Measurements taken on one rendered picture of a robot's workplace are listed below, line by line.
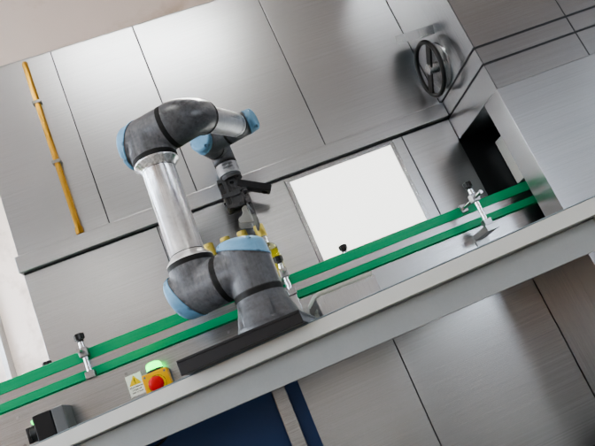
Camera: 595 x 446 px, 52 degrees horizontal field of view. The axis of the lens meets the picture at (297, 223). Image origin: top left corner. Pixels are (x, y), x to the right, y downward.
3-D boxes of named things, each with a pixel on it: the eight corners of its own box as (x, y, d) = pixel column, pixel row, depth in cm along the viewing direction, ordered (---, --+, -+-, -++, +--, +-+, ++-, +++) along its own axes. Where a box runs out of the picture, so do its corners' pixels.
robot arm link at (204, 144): (213, 118, 188) (228, 127, 199) (183, 134, 191) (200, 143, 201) (222, 140, 186) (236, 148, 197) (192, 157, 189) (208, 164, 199)
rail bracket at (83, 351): (100, 376, 168) (86, 331, 171) (93, 375, 161) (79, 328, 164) (86, 382, 167) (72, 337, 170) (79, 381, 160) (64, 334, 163)
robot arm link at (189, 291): (224, 299, 135) (152, 96, 151) (169, 325, 139) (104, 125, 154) (246, 301, 147) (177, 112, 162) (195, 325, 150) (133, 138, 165)
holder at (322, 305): (368, 316, 184) (358, 293, 186) (386, 301, 158) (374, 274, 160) (317, 338, 182) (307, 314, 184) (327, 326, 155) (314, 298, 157)
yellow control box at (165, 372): (178, 393, 166) (169, 367, 168) (174, 393, 159) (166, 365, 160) (154, 403, 165) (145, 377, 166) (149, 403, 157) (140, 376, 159)
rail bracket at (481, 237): (493, 252, 195) (461, 191, 200) (514, 239, 179) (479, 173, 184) (480, 257, 194) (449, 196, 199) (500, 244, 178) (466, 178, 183)
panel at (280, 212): (430, 224, 217) (390, 142, 225) (433, 221, 214) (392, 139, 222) (191, 319, 202) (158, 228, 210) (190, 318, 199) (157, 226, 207)
